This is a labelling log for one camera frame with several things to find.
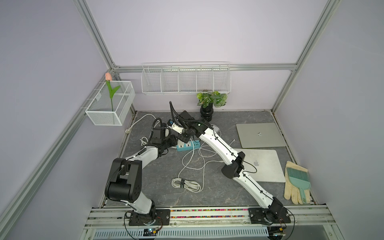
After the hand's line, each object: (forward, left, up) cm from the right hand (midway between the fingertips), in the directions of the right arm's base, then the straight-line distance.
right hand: (181, 132), depth 88 cm
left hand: (0, +3, -7) cm, 8 cm away
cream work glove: (-30, -61, -15) cm, 70 cm away
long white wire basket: (+34, -2, +15) cm, 37 cm away
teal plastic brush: (-24, -68, -14) cm, 73 cm away
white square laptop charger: (+14, -23, -15) cm, 31 cm away
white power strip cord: (+16, +43, -18) cm, 49 cm away
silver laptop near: (-15, -50, -15) cm, 54 cm away
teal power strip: (-2, 0, -13) cm, 13 cm away
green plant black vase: (+17, -16, +10) cm, 25 cm away
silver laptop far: (+8, -54, -15) cm, 57 cm away
